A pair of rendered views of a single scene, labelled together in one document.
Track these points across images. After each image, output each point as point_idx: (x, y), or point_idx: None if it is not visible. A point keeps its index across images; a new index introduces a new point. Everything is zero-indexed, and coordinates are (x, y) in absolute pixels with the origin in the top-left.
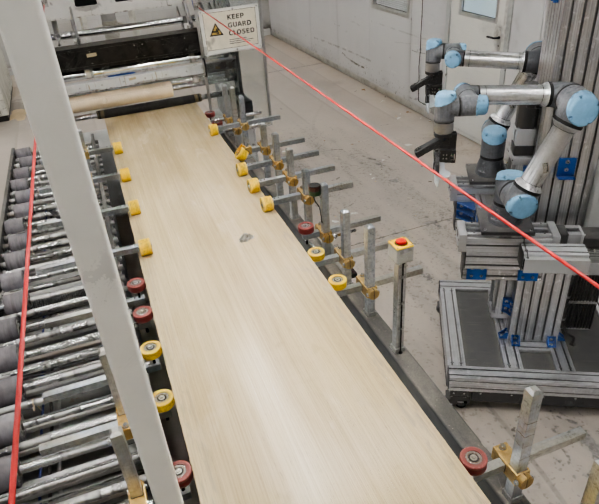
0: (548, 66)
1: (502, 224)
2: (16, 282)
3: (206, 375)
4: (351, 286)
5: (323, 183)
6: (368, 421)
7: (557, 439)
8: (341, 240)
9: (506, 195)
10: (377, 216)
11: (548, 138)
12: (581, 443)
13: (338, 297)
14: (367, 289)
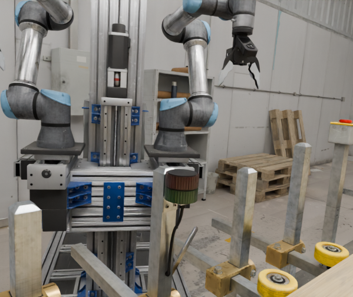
0: (128, 9)
1: (187, 147)
2: None
3: None
4: (306, 257)
5: (170, 167)
6: None
7: None
8: (244, 235)
9: (204, 109)
10: (82, 246)
11: (202, 55)
12: (200, 294)
13: None
14: (302, 243)
